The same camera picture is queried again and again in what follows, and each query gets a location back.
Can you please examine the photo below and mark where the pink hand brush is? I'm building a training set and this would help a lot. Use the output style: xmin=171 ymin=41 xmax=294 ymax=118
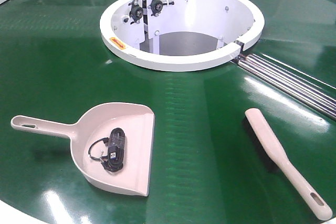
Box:
xmin=245 ymin=108 xmax=333 ymax=220

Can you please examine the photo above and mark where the steel rollers right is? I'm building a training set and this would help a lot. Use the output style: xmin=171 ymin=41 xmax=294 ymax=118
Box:
xmin=232 ymin=54 xmax=335 ymax=120

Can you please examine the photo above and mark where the green conveyor belt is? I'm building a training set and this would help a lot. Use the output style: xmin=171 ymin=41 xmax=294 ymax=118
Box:
xmin=1 ymin=0 xmax=335 ymax=223

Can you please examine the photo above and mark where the black bearing right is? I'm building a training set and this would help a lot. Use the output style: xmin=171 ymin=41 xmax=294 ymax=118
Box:
xmin=149 ymin=0 xmax=175 ymax=17

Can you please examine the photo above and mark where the black bearing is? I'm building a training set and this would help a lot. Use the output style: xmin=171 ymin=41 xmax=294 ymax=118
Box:
xmin=129 ymin=0 xmax=143 ymax=24
xmin=149 ymin=0 xmax=175 ymax=17

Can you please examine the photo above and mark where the black USB cable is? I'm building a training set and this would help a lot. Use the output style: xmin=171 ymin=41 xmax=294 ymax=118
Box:
xmin=88 ymin=127 xmax=127 ymax=174

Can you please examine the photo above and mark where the white central ring housing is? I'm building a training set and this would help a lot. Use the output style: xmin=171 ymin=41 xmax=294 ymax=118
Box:
xmin=99 ymin=0 xmax=265 ymax=72

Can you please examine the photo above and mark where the orange warning sticker front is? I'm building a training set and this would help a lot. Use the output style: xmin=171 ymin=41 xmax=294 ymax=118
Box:
xmin=110 ymin=37 xmax=127 ymax=50

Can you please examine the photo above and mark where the black bearing left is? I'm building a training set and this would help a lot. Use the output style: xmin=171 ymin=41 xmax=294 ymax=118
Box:
xmin=129 ymin=0 xmax=143 ymax=24

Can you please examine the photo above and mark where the pink plastic dustpan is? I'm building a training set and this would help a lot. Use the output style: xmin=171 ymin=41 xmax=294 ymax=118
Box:
xmin=11 ymin=102 xmax=155 ymax=197

